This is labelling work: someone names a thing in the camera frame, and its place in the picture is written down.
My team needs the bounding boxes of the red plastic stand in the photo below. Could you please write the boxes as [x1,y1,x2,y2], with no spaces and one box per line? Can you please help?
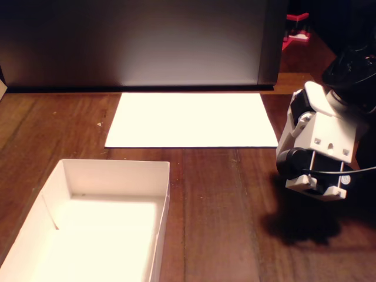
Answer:
[281,12,313,52]

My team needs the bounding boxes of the white open cardboard box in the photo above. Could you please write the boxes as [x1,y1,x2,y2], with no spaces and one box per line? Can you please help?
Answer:
[0,159,171,282]

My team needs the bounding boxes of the white paper sheet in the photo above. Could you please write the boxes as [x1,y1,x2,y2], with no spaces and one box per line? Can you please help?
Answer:
[104,92,279,149]

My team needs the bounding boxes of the black camera cable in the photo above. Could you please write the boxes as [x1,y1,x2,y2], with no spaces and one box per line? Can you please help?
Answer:
[301,166,376,176]

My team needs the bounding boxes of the black wrist camera white mount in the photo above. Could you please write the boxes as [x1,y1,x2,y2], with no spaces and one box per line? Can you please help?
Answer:
[276,147,353,202]

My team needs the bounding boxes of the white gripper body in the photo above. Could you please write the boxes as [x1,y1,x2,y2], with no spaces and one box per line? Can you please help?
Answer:
[289,80,368,163]

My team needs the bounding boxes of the dark grey backdrop box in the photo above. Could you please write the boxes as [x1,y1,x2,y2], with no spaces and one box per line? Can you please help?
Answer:
[0,0,289,93]

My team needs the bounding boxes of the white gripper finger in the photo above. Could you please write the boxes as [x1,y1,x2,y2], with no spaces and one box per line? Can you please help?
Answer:
[276,113,317,157]

